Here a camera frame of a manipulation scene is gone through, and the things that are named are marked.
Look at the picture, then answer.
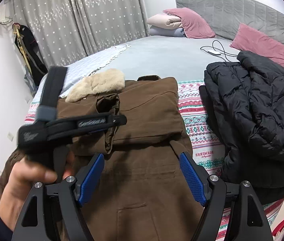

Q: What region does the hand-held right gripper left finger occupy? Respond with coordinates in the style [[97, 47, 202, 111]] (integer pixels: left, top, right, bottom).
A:
[[12, 152, 105, 241]]

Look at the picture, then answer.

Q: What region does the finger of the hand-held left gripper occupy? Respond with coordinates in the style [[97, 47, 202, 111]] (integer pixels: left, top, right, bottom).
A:
[[75, 114, 128, 134]]

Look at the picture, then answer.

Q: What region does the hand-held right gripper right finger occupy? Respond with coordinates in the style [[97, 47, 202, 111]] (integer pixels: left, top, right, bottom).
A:
[[179, 151, 274, 241]]

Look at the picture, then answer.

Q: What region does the brown coat with fur collar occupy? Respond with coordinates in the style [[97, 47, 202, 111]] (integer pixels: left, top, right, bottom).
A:
[[0, 68, 207, 241]]

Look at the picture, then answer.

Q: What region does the person's left hand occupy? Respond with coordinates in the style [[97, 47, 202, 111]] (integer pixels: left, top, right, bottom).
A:
[[0, 149, 76, 223]]

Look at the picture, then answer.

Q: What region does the blue-grey hanging bag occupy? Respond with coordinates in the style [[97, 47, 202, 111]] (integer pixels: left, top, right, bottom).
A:
[[24, 71, 39, 97]]

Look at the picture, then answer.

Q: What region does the red green patterned blanket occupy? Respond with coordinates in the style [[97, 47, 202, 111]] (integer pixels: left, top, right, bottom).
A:
[[23, 80, 284, 241]]

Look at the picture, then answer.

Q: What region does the light grey checked blanket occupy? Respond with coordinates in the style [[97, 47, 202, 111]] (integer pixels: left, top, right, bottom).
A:
[[35, 45, 131, 98]]

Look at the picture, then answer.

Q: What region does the black hanging garment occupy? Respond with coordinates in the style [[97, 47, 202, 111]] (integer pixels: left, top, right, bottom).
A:
[[14, 23, 48, 86]]

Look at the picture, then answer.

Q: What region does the bed with grey sheet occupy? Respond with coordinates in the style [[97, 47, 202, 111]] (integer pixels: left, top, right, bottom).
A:
[[32, 35, 284, 101]]

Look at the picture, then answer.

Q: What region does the black puffer jacket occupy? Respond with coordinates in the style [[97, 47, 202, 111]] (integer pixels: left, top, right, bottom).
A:
[[198, 51, 284, 205]]

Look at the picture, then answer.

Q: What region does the grey star-print curtain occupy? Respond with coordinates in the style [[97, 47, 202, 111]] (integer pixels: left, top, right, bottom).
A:
[[13, 0, 87, 67], [72, 0, 149, 56]]

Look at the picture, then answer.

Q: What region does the grey-blue pillow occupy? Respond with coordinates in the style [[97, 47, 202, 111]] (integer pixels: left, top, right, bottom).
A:
[[149, 26, 187, 38]]

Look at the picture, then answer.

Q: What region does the beige pillow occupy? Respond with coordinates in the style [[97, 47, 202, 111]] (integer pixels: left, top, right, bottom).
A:
[[147, 12, 184, 29]]

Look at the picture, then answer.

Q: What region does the white lace cloth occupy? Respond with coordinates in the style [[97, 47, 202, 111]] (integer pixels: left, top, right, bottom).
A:
[[0, 5, 13, 26]]

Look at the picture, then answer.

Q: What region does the pink pillow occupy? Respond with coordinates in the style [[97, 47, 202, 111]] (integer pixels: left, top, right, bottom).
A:
[[229, 23, 284, 71], [162, 7, 216, 39]]

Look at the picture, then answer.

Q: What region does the grey quilted headboard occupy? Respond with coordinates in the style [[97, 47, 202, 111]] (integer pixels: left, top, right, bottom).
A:
[[176, 0, 284, 71]]

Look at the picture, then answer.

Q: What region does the black charger cable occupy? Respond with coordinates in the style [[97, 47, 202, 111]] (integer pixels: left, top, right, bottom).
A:
[[201, 40, 240, 62]]

